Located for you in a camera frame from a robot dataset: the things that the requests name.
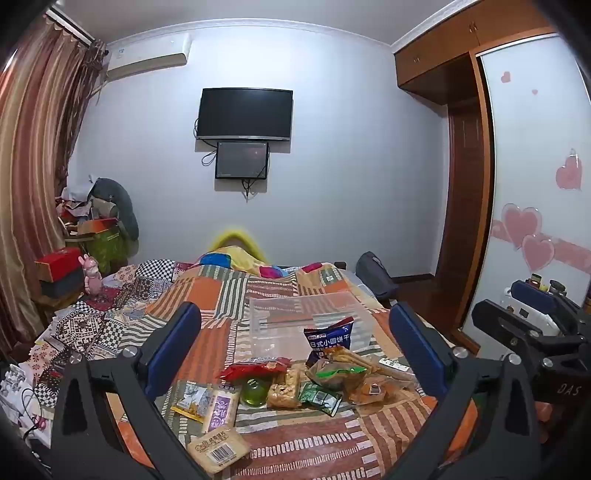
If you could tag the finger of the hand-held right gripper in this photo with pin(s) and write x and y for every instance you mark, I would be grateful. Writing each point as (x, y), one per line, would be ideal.
(503, 323)
(531, 295)

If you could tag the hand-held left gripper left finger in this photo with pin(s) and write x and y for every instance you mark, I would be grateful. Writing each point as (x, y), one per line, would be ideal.
(173, 344)

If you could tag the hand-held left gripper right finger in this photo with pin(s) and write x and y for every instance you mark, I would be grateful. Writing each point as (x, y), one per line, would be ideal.
(415, 346)

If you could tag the yellow and grey snack packet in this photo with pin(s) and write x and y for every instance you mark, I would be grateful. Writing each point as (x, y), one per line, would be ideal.
(194, 399)

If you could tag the clear bag of breadsticks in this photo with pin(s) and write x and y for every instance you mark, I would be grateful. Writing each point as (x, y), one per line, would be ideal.
(351, 357)

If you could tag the red snack bag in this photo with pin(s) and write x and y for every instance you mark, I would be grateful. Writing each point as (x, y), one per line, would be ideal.
(254, 369)

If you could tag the blue snack bag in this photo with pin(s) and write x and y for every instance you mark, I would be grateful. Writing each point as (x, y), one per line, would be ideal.
(330, 342)

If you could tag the clear bag of round crackers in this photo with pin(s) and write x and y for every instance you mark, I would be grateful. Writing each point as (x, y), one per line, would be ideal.
(332, 376)

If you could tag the green round bottle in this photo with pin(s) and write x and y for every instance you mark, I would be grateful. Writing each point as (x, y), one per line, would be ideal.
(254, 393)

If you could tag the clear plastic container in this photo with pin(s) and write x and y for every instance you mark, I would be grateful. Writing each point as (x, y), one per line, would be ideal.
(286, 314)

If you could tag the white wrapper packet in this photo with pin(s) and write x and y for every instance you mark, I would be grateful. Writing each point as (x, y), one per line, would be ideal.
(397, 369)

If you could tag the white appliance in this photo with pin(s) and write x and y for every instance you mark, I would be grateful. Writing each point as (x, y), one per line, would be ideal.
(545, 323)

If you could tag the brown cake packet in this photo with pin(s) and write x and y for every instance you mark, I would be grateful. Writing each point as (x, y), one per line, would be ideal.
(369, 390)

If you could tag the black backpack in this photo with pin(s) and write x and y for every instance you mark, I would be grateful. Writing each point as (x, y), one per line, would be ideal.
(376, 277)

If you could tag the purple snack packet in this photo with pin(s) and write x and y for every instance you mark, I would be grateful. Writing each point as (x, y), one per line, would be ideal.
(221, 408)

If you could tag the checkered patterned bedsheet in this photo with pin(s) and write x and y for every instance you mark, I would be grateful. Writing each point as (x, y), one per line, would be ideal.
(92, 323)

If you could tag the colourful patch quilt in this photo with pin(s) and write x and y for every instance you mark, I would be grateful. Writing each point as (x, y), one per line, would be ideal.
(244, 265)

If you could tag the pink plush toy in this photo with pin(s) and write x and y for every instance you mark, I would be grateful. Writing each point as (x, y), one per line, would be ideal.
(92, 274)

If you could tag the small green packet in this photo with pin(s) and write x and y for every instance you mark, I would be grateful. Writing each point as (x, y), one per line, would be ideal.
(321, 398)

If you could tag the beige packet with barcode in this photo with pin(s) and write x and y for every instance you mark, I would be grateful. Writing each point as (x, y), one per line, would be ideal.
(219, 450)

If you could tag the peanut brittle packet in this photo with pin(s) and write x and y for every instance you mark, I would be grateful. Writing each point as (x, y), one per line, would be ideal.
(284, 390)

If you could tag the yellow cushion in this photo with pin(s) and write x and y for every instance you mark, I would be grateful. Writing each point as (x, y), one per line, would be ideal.
(235, 236)

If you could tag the dark box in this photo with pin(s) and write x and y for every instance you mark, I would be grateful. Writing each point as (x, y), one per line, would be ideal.
(62, 286)

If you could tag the wooden door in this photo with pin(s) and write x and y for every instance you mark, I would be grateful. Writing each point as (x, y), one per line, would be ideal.
(461, 184)

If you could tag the red box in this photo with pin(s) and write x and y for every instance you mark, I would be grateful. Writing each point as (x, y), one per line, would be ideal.
(57, 263)

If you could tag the orange striped patchwork blanket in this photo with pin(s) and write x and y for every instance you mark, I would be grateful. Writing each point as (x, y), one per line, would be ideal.
(300, 443)

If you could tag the pile of clutter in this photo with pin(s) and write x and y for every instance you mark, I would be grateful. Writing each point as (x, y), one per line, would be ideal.
(74, 210)

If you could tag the small black monitor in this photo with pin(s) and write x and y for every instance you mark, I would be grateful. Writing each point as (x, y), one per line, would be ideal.
(242, 159)

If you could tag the striped brown curtain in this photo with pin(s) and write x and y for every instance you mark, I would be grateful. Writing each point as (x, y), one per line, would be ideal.
(32, 161)

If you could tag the wooden wardrobe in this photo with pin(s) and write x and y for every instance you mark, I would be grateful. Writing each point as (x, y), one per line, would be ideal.
(438, 60)

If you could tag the white air conditioner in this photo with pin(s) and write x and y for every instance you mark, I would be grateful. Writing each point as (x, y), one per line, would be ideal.
(147, 57)

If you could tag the black wall television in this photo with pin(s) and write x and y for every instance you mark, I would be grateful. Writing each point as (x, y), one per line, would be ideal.
(244, 113)

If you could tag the white curtain rail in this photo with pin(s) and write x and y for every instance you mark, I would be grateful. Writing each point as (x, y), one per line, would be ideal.
(74, 30)

